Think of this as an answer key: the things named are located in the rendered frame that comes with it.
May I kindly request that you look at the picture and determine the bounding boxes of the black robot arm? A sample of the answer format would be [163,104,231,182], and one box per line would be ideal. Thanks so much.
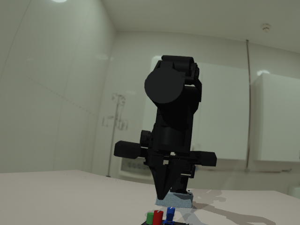
[140,55,202,194]

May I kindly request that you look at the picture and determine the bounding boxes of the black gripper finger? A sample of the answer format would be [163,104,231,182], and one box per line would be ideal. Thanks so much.
[161,164,189,200]
[144,162,166,200]

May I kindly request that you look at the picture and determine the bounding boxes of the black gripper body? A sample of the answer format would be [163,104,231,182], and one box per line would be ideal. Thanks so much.
[114,114,217,167]

